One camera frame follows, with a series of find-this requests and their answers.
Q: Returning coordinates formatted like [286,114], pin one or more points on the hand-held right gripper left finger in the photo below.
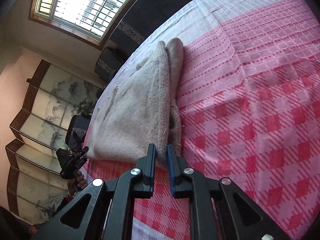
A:
[152,161]

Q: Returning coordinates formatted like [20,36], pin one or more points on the barred window with wooden frame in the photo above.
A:
[85,5]

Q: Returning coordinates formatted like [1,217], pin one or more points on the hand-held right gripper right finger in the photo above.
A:
[171,165]

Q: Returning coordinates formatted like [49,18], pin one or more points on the dark armchair by window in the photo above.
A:
[110,63]

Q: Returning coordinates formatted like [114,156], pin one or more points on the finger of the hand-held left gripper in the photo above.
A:
[84,151]
[82,161]

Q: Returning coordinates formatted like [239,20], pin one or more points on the painted folding screen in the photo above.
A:
[42,110]

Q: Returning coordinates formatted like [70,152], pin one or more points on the pink and lilac checked blanket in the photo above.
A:
[250,105]

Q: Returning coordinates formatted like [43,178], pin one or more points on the person's left hand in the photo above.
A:
[78,182]

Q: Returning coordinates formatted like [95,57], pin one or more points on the pale pink knit sweater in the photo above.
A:
[140,110]

